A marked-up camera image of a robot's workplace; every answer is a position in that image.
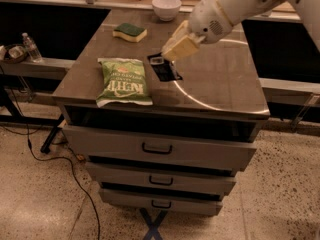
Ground top drawer with handle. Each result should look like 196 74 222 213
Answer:
63 125 256 171

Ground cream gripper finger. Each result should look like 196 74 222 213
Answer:
162 20 189 51
162 34 204 61

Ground dark bowl with items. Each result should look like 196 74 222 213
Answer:
0 44 27 64

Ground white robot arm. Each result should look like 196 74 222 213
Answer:
161 0 320 61

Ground grey drawer cabinet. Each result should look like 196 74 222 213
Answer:
53 9 269 203

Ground black floor cable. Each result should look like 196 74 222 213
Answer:
0 65 102 240

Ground drawer with handle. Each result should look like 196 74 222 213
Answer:
86 162 235 196
63 125 256 171
99 189 222 216

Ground bottom drawer with handle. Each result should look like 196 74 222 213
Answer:
99 189 222 216

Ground green jalapeno chip bag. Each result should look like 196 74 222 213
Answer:
96 58 153 108

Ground middle drawer with handle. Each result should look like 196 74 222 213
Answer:
86 162 235 196

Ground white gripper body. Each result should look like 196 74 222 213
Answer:
188 0 233 44

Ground dark blue rxbar wrapper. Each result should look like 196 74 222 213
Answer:
148 53 182 82

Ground clear plastic water bottle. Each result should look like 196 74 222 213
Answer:
22 33 43 63

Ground white ceramic bowl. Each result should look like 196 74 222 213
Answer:
152 0 182 21

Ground green and yellow sponge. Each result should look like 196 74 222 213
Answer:
112 23 147 43

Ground grey side shelf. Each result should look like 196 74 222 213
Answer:
0 58 74 80

